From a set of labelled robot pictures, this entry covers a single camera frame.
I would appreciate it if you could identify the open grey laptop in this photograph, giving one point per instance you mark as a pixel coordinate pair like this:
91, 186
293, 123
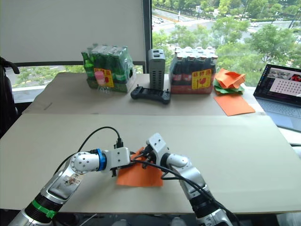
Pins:
279, 103

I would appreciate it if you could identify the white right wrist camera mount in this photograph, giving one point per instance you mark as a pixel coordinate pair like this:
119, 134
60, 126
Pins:
156, 143

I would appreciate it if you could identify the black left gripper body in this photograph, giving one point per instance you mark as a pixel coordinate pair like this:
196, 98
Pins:
132, 157

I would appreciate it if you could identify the white roller blind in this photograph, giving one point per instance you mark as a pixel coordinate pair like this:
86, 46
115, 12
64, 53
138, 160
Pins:
70, 28

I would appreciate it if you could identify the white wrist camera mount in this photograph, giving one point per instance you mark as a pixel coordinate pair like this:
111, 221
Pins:
156, 143
119, 156

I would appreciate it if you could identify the black handheld controller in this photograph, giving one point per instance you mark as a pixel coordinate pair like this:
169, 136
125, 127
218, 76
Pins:
150, 94

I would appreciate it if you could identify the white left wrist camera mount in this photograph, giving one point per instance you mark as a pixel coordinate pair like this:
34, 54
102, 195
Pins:
119, 156

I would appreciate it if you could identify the black chair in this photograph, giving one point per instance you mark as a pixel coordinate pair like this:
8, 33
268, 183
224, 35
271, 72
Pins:
5, 99

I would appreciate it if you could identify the shrink-wrapped green glass bottle pack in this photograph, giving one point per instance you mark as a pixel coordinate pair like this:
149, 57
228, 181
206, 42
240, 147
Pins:
117, 68

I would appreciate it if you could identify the orange paper sheet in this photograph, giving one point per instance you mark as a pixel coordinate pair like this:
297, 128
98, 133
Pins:
141, 176
235, 104

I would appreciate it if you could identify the shrink-wrapped brown glass bottle pack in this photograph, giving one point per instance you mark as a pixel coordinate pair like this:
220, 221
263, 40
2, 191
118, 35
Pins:
185, 70

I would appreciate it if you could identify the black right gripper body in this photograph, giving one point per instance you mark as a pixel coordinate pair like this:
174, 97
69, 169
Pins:
148, 154

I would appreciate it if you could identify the folded orange paper pile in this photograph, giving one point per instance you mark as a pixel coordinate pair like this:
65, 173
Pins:
229, 78

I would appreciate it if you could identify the dark window frame post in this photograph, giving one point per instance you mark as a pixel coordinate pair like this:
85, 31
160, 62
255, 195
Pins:
147, 28

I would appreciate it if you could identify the flat orange paper sheet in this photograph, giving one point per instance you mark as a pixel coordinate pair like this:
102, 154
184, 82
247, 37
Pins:
235, 104

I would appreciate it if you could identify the green paper sheets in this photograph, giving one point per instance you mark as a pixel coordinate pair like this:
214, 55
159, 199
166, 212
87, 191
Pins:
223, 90

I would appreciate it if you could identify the clear bottle with pink cap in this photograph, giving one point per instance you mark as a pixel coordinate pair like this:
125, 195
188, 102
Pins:
100, 78

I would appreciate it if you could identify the grey perforated tower device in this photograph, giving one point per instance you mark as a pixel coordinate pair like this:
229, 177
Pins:
157, 70

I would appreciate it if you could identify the brown cardboard sheet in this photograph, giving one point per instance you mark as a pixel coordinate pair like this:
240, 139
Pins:
77, 99

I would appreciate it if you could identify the large beige cardboard sheet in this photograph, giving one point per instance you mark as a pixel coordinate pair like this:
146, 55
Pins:
211, 146

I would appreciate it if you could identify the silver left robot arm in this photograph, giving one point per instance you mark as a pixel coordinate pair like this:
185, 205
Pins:
84, 162

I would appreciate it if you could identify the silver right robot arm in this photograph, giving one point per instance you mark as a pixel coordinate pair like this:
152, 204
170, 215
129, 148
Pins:
188, 171

